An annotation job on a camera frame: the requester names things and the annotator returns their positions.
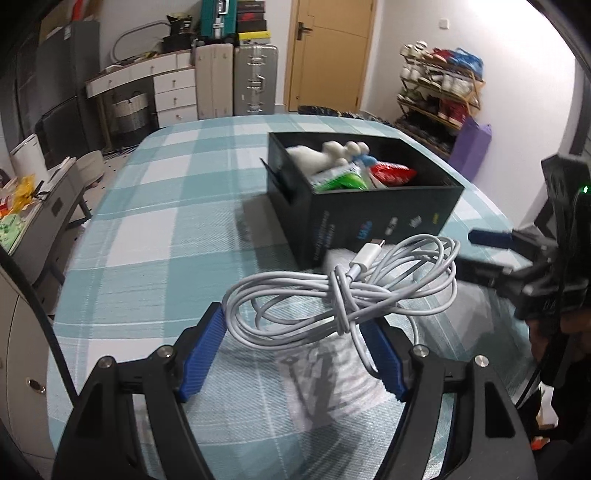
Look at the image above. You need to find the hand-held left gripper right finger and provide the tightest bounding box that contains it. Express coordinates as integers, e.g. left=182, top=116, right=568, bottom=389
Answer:
left=360, top=318, right=539, bottom=480

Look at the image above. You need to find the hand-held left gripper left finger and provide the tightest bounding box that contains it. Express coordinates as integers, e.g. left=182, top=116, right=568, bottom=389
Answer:
left=51, top=302, right=227, bottom=480

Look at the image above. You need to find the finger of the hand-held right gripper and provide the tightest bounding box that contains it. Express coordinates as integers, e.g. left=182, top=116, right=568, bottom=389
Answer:
left=467, top=227, right=555, bottom=254
left=455, top=256, right=534, bottom=296

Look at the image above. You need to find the white charging cable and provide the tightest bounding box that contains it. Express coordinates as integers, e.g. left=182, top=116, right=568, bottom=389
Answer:
left=222, top=234, right=461, bottom=377

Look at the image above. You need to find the red snack packet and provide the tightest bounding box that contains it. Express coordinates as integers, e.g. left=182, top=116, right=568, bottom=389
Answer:
left=369, top=161, right=416, bottom=188

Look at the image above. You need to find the black cardboard box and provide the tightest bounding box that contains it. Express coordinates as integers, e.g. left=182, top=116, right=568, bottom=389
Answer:
left=259, top=131, right=465, bottom=268

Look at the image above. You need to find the green white packet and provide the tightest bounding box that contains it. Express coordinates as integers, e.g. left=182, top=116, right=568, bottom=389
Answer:
left=311, top=167, right=370, bottom=192

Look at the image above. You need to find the white plush toy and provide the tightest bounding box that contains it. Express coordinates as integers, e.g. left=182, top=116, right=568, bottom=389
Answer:
left=286, top=141, right=370, bottom=176

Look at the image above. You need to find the purple bag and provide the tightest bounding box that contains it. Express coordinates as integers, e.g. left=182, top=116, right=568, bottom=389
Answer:
left=448, top=116, right=492, bottom=181

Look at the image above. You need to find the teal checkered bed sheet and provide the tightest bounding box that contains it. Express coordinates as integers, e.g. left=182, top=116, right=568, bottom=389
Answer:
left=46, top=113, right=550, bottom=480

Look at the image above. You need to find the wooden shoe rack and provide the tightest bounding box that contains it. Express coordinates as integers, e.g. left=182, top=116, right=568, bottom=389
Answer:
left=396, top=41, right=485, bottom=158

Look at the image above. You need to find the grey bedside cabinet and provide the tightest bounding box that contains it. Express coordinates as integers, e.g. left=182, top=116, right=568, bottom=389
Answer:
left=0, top=157, right=90, bottom=296

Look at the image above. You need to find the round beige stool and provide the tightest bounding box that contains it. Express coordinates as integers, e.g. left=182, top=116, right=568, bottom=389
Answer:
left=76, top=150, right=105, bottom=188

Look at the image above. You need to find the light green packet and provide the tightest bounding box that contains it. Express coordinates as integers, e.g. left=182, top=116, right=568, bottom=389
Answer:
left=0, top=217, right=28, bottom=250

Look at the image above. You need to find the yellow plastic bag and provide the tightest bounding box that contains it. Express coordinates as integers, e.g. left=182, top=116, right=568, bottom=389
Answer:
left=11, top=174, right=38, bottom=208

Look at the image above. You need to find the wooden door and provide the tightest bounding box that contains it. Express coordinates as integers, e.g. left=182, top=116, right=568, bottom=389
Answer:
left=284, top=0, right=377, bottom=112

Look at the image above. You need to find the woven laundry basket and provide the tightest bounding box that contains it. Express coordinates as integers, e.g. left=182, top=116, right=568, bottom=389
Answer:
left=108, top=92, right=153, bottom=148

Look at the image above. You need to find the white air purifier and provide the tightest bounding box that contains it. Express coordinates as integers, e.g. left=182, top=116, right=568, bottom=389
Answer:
left=10, top=134, right=47, bottom=185

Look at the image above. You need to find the white desk with drawers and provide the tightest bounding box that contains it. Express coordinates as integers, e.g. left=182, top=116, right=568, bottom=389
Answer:
left=85, top=50, right=199, bottom=130

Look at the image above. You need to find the beige suitcase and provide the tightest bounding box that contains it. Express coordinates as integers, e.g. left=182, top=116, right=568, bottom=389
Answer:
left=191, top=42, right=235, bottom=121

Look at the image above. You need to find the silver suitcase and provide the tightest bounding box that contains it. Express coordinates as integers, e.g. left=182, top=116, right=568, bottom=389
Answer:
left=233, top=44, right=279, bottom=116

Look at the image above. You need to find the grey refrigerator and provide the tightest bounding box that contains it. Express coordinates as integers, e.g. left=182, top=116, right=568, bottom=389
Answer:
left=34, top=16, right=105, bottom=153

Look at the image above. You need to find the black bag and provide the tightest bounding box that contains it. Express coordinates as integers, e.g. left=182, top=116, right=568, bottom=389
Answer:
left=161, top=14, right=195, bottom=52

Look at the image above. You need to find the teal suitcase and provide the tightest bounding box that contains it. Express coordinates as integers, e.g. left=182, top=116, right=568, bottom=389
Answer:
left=200, top=0, right=238, bottom=40

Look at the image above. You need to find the large cardboard box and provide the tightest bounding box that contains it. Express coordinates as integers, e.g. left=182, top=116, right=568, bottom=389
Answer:
left=39, top=0, right=102, bottom=42

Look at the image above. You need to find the oval mirror frame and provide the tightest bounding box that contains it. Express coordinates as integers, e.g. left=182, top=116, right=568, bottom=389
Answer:
left=113, top=21, right=171, bottom=63

